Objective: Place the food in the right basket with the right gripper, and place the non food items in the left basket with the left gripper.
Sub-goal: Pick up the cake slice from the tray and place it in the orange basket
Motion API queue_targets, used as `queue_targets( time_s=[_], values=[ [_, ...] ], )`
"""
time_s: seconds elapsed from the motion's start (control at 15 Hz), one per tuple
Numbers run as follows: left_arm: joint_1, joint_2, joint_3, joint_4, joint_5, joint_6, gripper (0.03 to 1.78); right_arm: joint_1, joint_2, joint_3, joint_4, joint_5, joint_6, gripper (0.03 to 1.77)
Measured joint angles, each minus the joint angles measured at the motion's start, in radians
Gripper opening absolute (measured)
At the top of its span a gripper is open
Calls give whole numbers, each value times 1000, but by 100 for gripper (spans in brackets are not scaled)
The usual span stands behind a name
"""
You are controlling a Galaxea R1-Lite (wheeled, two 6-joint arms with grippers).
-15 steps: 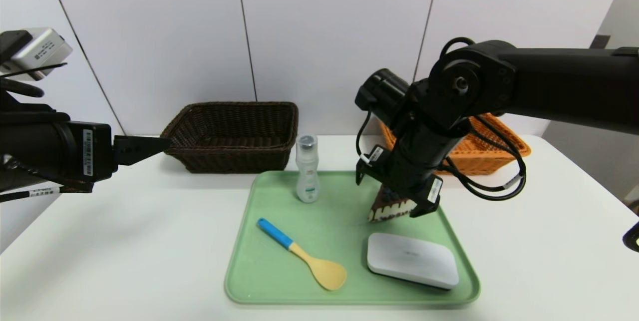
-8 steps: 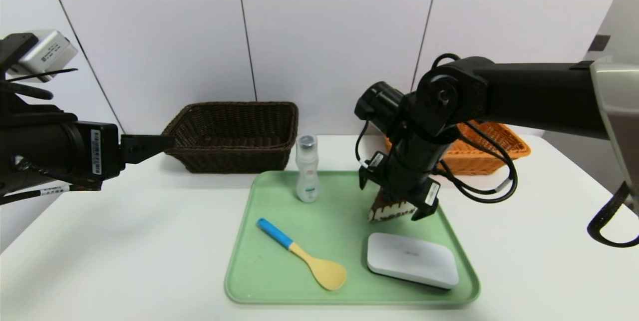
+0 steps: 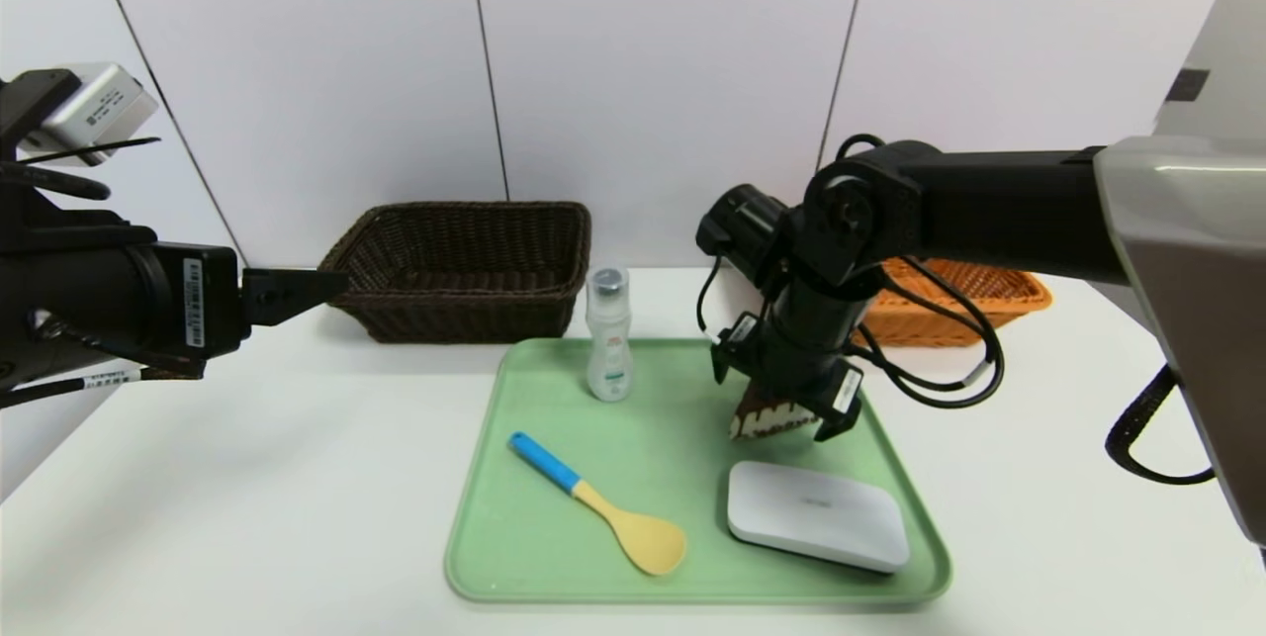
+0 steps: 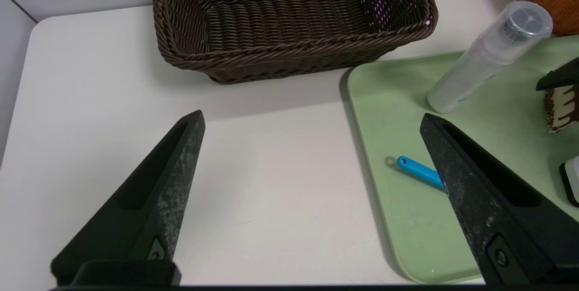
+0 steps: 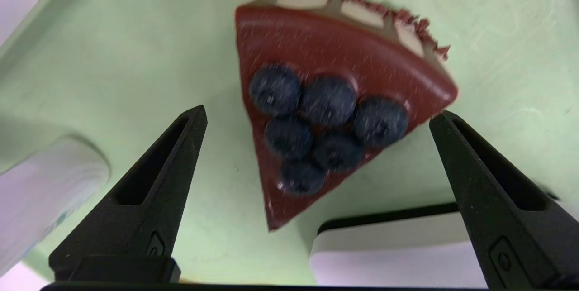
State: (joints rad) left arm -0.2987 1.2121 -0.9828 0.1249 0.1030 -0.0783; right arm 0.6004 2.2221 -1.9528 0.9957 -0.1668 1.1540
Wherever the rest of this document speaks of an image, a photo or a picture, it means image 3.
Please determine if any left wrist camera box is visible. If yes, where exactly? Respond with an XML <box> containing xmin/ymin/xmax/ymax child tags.
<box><xmin>20</xmin><ymin>62</ymin><xmax>159</xmax><ymax>167</ymax></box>

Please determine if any blue and yellow spoon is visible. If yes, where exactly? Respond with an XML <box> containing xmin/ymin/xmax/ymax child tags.
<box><xmin>509</xmin><ymin>431</ymin><xmax>688</xmax><ymax>577</ymax></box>

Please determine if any dark brown wicker basket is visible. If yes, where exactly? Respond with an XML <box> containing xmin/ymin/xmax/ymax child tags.
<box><xmin>318</xmin><ymin>201</ymin><xmax>592</xmax><ymax>345</ymax></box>

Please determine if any clear lotion bottle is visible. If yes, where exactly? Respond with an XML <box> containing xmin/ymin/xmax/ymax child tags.
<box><xmin>586</xmin><ymin>266</ymin><xmax>634</xmax><ymax>404</ymax></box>

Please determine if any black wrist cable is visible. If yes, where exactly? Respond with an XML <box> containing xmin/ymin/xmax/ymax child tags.
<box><xmin>0</xmin><ymin>161</ymin><xmax>112</xmax><ymax>202</ymax></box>
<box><xmin>851</xmin><ymin>260</ymin><xmax>1005</xmax><ymax>409</ymax></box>

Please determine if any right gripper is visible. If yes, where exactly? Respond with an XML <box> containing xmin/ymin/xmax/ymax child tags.
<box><xmin>710</xmin><ymin>276</ymin><xmax>864</xmax><ymax>443</ymax></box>

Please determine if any orange wicker basket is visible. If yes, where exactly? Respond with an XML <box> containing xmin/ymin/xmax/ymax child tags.
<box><xmin>856</xmin><ymin>258</ymin><xmax>1053</xmax><ymax>348</ymax></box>

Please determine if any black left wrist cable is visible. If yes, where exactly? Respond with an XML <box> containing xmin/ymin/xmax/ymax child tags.
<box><xmin>0</xmin><ymin>161</ymin><xmax>112</xmax><ymax>202</ymax></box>

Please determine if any white rectangular case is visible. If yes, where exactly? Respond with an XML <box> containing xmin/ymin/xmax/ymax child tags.
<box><xmin>727</xmin><ymin>460</ymin><xmax>911</xmax><ymax>575</ymax></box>

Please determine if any green plastic tray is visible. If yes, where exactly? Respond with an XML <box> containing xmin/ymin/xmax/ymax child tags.
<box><xmin>443</xmin><ymin>337</ymin><xmax>952</xmax><ymax>605</ymax></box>

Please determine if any black cable with white label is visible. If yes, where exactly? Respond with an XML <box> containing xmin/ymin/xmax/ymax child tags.
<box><xmin>0</xmin><ymin>364</ymin><xmax>207</xmax><ymax>409</ymax></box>

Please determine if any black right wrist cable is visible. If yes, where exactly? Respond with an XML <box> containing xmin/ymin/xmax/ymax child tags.
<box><xmin>851</xmin><ymin>260</ymin><xmax>1005</xmax><ymax>409</ymax></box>

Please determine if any chocolate blueberry cake slice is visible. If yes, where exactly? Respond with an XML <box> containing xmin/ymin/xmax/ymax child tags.
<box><xmin>730</xmin><ymin>381</ymin><xmax>822</xmax><ymax>441</ymax></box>

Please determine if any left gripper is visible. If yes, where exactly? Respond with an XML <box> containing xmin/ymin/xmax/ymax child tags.
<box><xmin>0</xmin><ymin>227</ymin><xmax>350</xmax><ymax>382</ymax></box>

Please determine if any black coiled right arm cable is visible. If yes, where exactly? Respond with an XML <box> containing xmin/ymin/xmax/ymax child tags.
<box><xmin>1105</xmin><ymin>364</ymin><xmax>1216</xmax><ymax>487</ymax></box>

